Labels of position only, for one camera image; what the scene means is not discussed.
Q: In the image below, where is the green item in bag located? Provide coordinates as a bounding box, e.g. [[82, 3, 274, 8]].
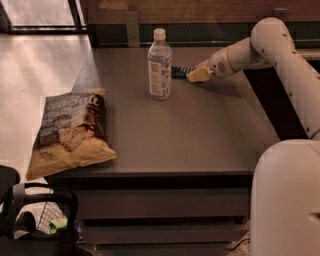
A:
[[49, 217, 68, 234]]

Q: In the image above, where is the blue rxbar blueberry bar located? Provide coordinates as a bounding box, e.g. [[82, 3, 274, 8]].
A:
[[171, 66, 191, 79]]

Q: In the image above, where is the clear plastic water bottle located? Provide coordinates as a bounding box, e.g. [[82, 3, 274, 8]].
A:
[[148, 28, 172, 100]]

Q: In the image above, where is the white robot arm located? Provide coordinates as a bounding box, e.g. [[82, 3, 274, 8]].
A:
[[187, 17, 320, 140]]

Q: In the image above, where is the wire mesh basket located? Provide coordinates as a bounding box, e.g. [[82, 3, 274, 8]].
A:
[[38, 202, 65, 234]]

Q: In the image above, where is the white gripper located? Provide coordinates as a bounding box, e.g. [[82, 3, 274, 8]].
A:
[[186, 48, 236, 83]]

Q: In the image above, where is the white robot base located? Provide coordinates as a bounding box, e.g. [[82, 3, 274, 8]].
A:
[[250, 140, 320, 256]]

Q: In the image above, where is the black power cable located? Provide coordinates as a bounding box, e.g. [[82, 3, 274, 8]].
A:
[[230, 237, 251, 252]]

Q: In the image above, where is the brown sea salt chip bag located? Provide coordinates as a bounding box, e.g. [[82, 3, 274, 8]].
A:
[[26, 88, 116, 181]]

